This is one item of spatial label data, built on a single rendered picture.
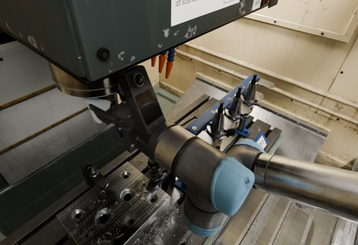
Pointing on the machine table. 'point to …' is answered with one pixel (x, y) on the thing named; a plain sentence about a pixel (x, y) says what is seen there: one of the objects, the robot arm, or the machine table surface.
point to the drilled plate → (151, 210)
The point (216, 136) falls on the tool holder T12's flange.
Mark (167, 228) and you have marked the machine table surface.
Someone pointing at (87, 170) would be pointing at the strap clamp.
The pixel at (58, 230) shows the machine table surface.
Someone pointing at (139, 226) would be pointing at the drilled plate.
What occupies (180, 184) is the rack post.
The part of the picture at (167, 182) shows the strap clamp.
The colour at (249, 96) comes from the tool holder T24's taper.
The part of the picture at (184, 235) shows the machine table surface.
